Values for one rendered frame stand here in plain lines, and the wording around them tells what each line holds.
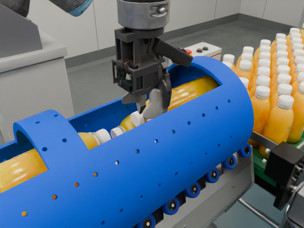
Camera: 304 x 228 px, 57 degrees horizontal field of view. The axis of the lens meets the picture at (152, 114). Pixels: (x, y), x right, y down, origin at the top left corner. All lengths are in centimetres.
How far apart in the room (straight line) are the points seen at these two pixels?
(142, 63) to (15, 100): 80
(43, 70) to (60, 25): 233
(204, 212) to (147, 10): 54
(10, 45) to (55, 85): 24
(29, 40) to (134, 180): 84
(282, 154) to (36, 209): 62
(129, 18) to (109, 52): 344
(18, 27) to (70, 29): 244
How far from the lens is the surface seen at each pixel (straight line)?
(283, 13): 534
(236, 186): 88
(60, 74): 126
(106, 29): 383
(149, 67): 50
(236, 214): 194
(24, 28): 118
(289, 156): 83
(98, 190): 45
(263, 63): 108
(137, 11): 47
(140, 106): 62
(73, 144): 46
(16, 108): 125
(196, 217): 78
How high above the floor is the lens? 151
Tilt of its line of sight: 34 degrees down
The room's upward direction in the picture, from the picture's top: straight up
